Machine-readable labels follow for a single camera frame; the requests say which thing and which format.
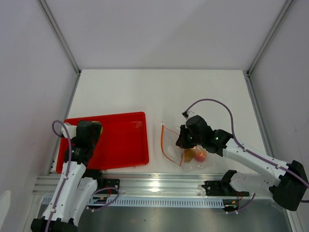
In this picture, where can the white slotted cable duct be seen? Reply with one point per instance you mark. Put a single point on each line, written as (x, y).
(95, 202)

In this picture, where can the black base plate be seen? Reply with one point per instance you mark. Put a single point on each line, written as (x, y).
(110, 183)
(218, 188)

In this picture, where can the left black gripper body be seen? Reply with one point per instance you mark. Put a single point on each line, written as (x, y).
(94, 140)

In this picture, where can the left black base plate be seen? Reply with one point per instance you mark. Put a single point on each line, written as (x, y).
(110, 183)

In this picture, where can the orange peach with leaf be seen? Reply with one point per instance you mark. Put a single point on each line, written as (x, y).
(189, 154)

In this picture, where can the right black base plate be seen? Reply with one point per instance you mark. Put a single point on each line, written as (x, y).
(218, 188)

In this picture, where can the left aluminium frame post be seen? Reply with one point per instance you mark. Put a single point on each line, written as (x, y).
(58, 34)

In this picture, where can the aluminium frame post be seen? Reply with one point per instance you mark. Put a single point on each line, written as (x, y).
(279, 20)
(58, 34)

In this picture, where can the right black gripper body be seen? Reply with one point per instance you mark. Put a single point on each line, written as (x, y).
(187, 140)

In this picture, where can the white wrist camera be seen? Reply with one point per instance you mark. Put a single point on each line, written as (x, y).
(188, 114)
(68, 131)

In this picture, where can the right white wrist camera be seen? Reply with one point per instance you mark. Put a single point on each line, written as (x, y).
(188, 114)

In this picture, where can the clear zip bag orange zipper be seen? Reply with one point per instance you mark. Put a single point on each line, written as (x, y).
(174, 154)

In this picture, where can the green apple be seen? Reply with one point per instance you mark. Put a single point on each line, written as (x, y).
(99, 126)

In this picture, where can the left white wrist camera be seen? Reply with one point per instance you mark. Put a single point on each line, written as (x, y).
(68, 131)

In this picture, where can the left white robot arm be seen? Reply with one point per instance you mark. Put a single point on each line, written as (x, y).
(77, 183)

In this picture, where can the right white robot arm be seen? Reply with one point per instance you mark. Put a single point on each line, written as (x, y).
(286, 182)

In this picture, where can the right aluminium frame post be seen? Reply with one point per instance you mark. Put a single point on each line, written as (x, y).
(279, 20)

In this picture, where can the red plastic tray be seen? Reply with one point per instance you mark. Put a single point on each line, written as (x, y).
(123, 142)

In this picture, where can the aluminium front rail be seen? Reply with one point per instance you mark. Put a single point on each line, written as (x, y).
(161, 185)

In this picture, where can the small orange peach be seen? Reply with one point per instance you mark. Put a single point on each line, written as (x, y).
(200, 154)

